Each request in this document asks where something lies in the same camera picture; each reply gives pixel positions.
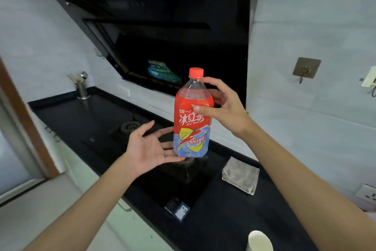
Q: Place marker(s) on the black gas stove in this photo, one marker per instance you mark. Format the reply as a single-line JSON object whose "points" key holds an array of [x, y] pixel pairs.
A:
{"points": [[152, 154]]}

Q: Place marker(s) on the brown wooden door frame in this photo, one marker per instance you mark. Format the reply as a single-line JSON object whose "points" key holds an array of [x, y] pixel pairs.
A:
{"points": [[25, 121]]}

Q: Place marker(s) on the person's right thumb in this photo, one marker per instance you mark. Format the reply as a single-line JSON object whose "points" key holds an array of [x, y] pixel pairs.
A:
{"points": [[207, 109]]}

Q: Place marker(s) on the metal adhesive wall hook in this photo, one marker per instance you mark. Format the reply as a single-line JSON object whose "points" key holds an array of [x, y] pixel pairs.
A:
{"points": [[306, 69]]}

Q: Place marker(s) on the person's left forearm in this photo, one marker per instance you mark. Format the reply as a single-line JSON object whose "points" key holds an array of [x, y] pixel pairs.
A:
{"points": [[79, 209]]}

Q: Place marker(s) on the grey folded cloth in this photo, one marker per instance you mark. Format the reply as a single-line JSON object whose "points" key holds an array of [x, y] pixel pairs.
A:
{"points": [[241, 175]]}

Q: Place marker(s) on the black range hood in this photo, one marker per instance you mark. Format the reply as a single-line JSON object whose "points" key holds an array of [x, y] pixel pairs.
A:
{"points": [[173, 27]]}

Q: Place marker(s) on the person's left middle finger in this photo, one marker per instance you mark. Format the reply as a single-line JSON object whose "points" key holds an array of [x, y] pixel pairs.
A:
{"points": [[166, 145]]}

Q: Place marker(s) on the white paper cup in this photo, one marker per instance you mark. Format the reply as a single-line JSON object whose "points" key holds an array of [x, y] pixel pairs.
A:
{"points": [[259, 241]]}

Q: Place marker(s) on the person's right middle finger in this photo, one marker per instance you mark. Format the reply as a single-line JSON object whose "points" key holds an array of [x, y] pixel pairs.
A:
{"points": [[216, 95]]}

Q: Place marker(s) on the small dark box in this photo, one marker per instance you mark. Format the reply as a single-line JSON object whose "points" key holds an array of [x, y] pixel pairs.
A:
{"points": [[177, 209]]}

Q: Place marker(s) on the steel utensil holder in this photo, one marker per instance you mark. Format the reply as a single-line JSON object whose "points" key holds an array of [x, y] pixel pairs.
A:
{"points": [[82, 89]]}

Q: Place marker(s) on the person's right hand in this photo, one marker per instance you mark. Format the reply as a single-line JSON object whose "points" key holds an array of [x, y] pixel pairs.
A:
{"points": [[232, 113]]}

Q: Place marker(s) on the person's left hand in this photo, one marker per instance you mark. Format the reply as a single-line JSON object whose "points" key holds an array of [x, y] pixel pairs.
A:
{"points": [[147, 151]]}

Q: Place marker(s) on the red-capped plastic drink bottle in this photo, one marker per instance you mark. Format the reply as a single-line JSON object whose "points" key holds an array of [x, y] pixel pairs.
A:
{"points": [[192, 118]]}

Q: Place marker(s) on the person's right forearm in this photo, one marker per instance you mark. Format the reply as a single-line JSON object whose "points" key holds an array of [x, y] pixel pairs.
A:
{"points": [[308, 189]]}

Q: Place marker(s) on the white wall outlet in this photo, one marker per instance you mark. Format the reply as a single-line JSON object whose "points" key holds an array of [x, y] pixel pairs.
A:
{"points": [[124, 91]]}

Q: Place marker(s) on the person's left thumb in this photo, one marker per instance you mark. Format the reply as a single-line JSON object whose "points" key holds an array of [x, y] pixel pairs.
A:
{"points": [[144, 130]]}

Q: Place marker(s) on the white wall socket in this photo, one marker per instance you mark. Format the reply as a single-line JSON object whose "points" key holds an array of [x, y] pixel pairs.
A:
{"points": [[367, 193]]}

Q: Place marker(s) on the white base cabinets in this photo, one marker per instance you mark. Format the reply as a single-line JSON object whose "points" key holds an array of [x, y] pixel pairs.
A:
{"points": [[88, 189]]}

